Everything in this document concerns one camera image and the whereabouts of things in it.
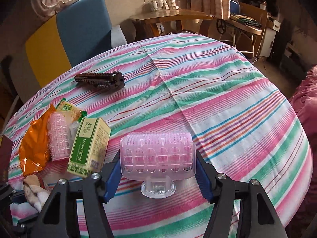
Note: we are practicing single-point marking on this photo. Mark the green and yellow folded cloth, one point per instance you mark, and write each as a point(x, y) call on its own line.
point(245, 20)

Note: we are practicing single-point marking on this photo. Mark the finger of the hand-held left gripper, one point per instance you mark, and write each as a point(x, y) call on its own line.
point(17, 198)

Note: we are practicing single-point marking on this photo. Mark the small pink hair roller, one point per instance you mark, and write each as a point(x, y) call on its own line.
point(59, 138)

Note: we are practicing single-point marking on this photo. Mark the blue fan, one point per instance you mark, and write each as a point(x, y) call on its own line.
point(234, 5)

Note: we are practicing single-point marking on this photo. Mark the wooden side table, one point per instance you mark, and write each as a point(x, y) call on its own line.
point(178, 13)

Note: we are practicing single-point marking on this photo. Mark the blue and yellow armchair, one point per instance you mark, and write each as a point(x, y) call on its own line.
point(81, 29)

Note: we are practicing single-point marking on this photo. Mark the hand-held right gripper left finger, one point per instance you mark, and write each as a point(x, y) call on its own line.
point(112, 178)

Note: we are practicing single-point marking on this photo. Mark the striped pink and green cloth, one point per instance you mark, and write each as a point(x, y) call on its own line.
point(198, 91)

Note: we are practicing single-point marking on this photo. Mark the cracker packet with green ends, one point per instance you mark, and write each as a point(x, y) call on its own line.
point(70, 109)

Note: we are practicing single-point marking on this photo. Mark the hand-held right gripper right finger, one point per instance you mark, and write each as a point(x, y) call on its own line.
point(204, 181)

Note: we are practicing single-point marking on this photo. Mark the brown building block toy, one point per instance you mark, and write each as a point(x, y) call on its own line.
point(104, 79)

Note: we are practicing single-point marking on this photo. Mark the dark red box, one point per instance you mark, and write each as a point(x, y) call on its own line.
point(5, 158)

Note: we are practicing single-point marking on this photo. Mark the wooden chair with clothes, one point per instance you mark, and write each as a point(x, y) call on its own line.
point(247, 31)

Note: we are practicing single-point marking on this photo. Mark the white tea set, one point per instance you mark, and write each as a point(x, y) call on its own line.
point(158, 5)

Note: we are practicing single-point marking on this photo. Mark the white cabinet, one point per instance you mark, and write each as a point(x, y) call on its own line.
point(270, 37)

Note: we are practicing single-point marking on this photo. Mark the green and yellow carton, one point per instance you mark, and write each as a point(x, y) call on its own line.
point(86, 151)

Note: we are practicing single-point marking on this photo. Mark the large pink hair roller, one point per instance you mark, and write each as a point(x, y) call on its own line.
point(158, 153)

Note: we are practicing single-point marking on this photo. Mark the orange snack packet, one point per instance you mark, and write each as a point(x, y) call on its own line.
point(32, 148)

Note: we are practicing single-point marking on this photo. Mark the tan and white plush toy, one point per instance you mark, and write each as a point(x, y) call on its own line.
point(32, 183)

